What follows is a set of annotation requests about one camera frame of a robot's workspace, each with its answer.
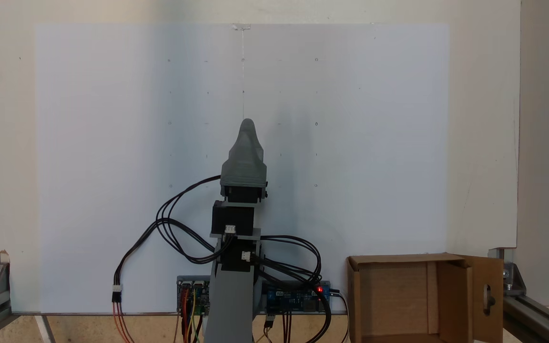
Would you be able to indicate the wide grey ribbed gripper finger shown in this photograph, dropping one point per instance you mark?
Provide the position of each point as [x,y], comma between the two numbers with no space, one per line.
[246,157]

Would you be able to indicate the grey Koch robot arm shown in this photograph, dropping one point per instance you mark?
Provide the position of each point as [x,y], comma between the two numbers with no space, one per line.
[231,295]

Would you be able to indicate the circuit board with white connectors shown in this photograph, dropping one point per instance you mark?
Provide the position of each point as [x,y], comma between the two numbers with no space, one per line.
[203,297]

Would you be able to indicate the blue circuit board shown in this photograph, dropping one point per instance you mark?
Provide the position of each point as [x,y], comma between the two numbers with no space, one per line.
[293,300]

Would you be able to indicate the clear tape piece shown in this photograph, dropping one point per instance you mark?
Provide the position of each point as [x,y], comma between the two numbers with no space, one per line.
[241,26]

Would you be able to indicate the white paper sheet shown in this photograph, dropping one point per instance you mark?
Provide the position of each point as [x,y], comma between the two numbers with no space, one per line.
[103,143]

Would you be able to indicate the brown cardboard box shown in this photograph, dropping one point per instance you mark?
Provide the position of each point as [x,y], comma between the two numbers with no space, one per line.
[393,295]

